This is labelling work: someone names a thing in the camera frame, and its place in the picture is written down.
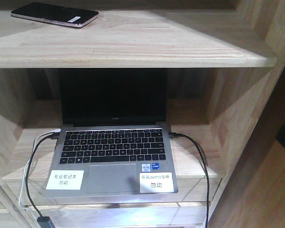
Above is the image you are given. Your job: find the black right laptop cable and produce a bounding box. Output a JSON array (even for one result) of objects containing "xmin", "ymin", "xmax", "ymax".
[{"xmin": 169, "ymin": 132, "xmax": 211, "ymax": 224}]

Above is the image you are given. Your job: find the white left paper label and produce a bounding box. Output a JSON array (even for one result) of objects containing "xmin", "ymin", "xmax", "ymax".
[{"xmin": 46, "ymin": 170, "xmax": 84, "ymax": 190}]

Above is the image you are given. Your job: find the white paper label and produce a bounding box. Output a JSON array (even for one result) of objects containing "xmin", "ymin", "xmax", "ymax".
[
  {"xmin": 46, "ymin": 170, "xmax": 84, "ymax": 190},
  {"xmin": 139, "ymin": 172, "xmax": 176, "ymax": 193}
]

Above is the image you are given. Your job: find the grey usb hub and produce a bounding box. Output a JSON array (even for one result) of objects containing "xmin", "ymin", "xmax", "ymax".
[{"xmin": 37, "ymin": 216, "xmax": 55, "ymax": 228}]

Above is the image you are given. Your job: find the black laptop cable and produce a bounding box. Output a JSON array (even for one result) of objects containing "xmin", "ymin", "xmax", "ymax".
[
  {"xmin": 26, "ymin": 133, "xmax": 60, "ymax": 218},
  {"xmin": 169, "ymin": 132, "xmax": 211, "ymax": 224}
]

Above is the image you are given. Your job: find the black foldable smartphone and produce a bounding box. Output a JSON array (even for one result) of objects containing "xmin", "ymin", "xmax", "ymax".
[{"xmin": 11, "ymin": 2, "xmax": 99, "ymax": 28}]

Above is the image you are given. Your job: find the white laptop cable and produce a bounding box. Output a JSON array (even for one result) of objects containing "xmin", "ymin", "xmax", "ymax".
[{"xmin": 18, "ymin": 129, "xmax": 61, "ymax": 212}]

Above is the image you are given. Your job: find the silver laptop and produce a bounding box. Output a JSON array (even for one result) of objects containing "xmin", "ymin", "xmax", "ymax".
[{"xmin": 44, "ymin": 68, "xmax": 178, "ymax": 199}]

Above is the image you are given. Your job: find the white right paper label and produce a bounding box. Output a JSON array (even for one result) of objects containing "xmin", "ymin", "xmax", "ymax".
[{"xmin": 139, "ymin": 172, "xmax": 176, "ymax": 193}]

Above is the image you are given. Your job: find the black left laptop cable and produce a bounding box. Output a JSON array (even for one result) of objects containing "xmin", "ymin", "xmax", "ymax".
[{"xmin": 26, "ymin": 133, "xmax": 60, "ymax": 218}]

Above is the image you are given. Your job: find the wooden shelf unit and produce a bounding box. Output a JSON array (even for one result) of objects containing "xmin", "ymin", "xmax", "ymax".
[{"xmin": 0, "ymin": 0, "xmax": 285, "ymax": 228}]

